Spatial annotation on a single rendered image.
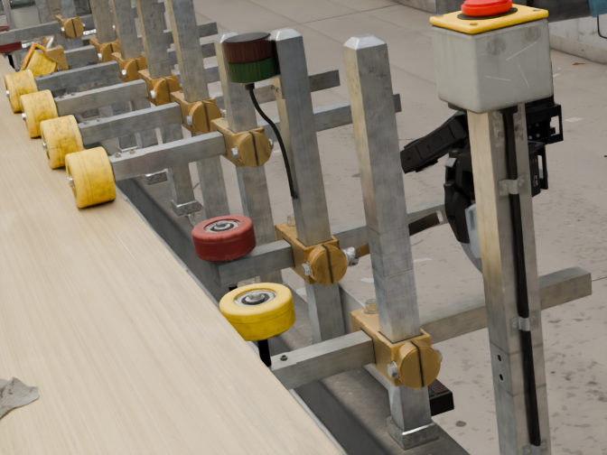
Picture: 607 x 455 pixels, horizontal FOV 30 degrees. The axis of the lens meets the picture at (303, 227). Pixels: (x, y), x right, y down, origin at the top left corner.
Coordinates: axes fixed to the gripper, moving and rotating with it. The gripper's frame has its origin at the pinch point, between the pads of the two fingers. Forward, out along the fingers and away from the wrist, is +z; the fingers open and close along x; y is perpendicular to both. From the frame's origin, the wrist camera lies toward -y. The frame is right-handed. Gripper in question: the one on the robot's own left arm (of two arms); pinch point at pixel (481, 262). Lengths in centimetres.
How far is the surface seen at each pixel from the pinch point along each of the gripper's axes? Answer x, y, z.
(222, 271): -10.6, -34.8, 4.3
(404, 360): -12.4, -1.5, 7.1
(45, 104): 7, -107, -7
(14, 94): 14, -130, -5
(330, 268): -1.3, -24.3, 5.3
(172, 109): 16, -78, -6
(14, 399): -50, -17, -1
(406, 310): -9.4, -3.1, 2.7
